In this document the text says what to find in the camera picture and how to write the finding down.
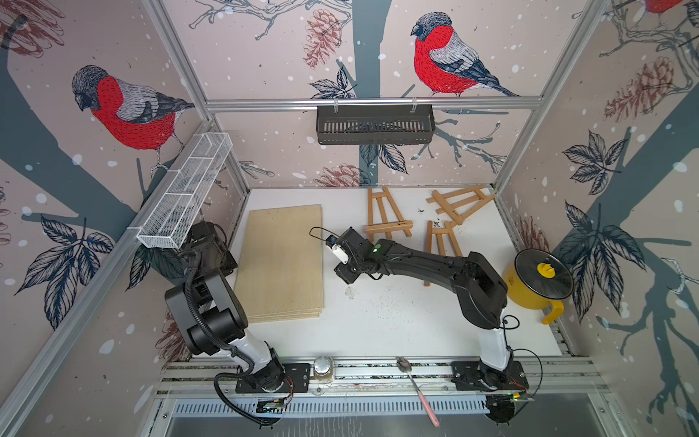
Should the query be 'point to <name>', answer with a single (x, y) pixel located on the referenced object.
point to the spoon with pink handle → (403, 365)
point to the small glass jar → (323, 369)
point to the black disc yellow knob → (537, 279)
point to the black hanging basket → (375, 125)
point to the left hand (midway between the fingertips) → (222, 265)
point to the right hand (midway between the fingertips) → (344, 263)
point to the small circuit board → (270, 406)
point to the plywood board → (280, 269)
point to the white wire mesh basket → (187, 188)
